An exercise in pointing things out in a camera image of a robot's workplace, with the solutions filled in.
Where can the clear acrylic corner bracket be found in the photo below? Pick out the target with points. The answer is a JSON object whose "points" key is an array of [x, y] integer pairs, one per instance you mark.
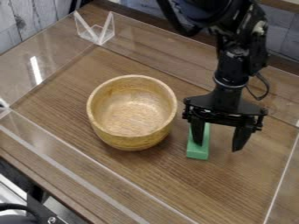
{"points": [[96, 34]]}

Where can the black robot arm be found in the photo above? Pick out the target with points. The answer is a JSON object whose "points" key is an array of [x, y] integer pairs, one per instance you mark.
{"points": [[238, 22]]}

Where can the black table clamp mount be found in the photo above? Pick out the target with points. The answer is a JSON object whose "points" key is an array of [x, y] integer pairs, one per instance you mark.
{"points": [[38, 214]]}

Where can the green rectangular block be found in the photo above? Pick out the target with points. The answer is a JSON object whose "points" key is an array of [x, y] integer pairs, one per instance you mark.
{"points": [[199, 151]]}

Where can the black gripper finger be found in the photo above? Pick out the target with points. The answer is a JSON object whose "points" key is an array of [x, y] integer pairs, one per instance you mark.
{"points": [[198, 129], [242, 135]]}

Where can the wooden bowl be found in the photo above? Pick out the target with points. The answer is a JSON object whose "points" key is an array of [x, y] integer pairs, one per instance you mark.
{"points": [[131, 111]]}

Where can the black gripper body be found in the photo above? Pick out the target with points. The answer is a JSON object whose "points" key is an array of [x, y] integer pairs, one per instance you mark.
{"points": [[223, 107]]}

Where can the clear acrylic tray wall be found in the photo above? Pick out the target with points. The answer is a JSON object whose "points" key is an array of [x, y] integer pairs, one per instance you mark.
{"points": [[83, 184]]}

